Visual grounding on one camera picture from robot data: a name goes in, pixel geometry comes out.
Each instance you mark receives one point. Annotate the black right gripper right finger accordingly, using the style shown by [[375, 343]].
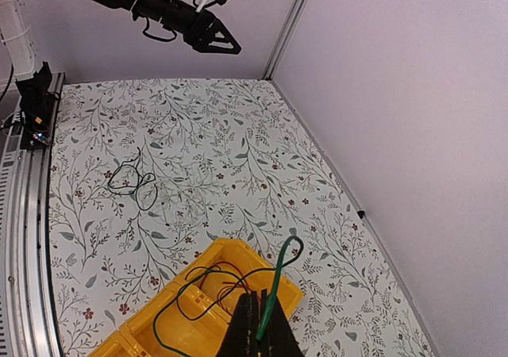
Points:
[[279, 340]]

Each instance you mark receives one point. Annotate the floral table mat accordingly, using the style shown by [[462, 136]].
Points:
[[147, 174]]

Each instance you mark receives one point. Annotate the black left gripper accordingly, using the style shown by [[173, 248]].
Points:
[[202, 31]]

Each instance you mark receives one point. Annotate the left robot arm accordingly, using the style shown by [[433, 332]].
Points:
[[104, 39]]

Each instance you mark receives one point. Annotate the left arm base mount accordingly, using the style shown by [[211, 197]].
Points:
[[38, 105]]

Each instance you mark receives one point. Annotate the aluminium front rail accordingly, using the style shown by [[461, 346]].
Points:
[[28, 314]]

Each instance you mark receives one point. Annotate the left aluminium frame post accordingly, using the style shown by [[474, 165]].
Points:
[[283, 39]]

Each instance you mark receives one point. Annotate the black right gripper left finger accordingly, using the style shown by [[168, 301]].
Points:
[[240, 338]]

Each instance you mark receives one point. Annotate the yellow three-compartment bin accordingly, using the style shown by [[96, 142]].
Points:
[[191, 314]]

